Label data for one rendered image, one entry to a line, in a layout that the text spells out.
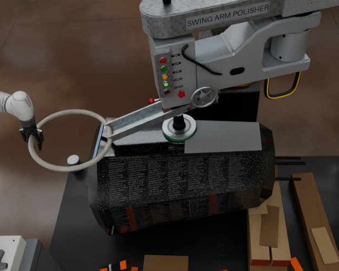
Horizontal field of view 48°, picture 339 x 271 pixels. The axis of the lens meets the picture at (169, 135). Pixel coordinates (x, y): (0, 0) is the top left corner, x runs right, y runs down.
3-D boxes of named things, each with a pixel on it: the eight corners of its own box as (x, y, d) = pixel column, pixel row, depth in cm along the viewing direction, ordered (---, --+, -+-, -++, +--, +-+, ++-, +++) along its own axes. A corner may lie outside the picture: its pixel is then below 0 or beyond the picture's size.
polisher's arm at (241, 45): (290, 64, 236) (305, -10, 199) (308, 87, 221) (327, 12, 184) (176, 90, 229) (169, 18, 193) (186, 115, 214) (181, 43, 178)
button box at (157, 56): (173, 92, 203) (169, 48, 182) (174, 95, 201) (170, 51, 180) (159, 95, 202) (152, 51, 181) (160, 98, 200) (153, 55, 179)
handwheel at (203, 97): (212, 94, 215) (212, 73, 204) (217, 106, 208) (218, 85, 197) (186, 99, 213) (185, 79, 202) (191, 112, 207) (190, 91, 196)
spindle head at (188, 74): (213, 76, 229) (213, 8, 196) (225, 99, 215) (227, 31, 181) (155, 88, 226) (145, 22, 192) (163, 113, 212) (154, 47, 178)
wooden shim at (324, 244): (310, 229, 262) (310, 228, 261) (324, 227, 262) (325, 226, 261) (323, 264, 245) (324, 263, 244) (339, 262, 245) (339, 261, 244)
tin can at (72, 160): (79, 174, 324) (75, 165, 315) (69, 171, 327) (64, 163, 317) (84, 165, 331) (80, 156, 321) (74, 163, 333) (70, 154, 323)
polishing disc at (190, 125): (157, 135, 236) (157, 134, 235) (168, 112, 248) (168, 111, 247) (190, 142, 230) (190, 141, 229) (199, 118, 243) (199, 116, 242)
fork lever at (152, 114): (211, 81, 230) (209, 76, 227) (220, 102, 218) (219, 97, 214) (107, 124, 237) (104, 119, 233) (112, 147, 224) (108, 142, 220)
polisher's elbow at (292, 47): (262, 51, 217) (266, 21, 202) (287, 38, 223) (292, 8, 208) (286, 67, 206) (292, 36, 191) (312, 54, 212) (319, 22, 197)
